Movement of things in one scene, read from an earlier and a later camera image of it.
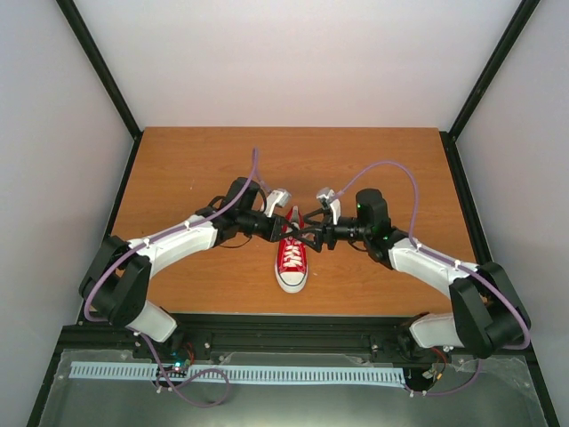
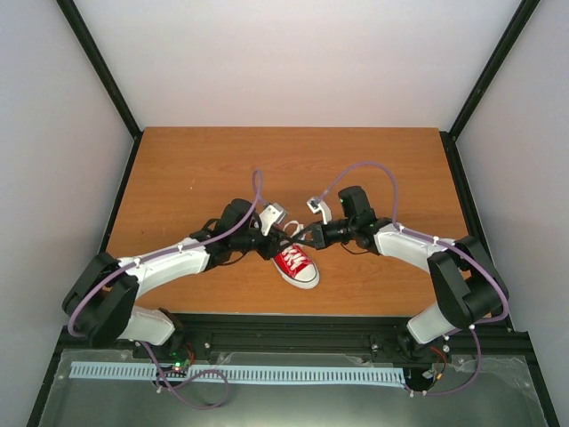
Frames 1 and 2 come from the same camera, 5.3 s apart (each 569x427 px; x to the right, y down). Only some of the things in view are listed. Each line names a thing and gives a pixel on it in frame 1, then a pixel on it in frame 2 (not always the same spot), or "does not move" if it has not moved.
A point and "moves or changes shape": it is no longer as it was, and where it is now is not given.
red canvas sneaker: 291,270 moves or changes shape
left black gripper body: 268,233 → 241,244
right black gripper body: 333,237 does not move
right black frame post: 502,50 does not move
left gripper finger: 284,235 → 280,249
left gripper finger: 286,222 → 283,237
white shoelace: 292,256 does not move
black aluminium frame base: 281,370 does not move
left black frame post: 70,12 does not move
